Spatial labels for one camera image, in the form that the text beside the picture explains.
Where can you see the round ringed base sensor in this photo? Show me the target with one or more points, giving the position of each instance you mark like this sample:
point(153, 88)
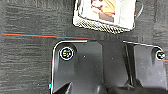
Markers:
point(160, 55)
point(66, 53)

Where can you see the flat box with portrait print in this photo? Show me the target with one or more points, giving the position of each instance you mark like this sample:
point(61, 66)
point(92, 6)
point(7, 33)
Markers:
point(103, 8)

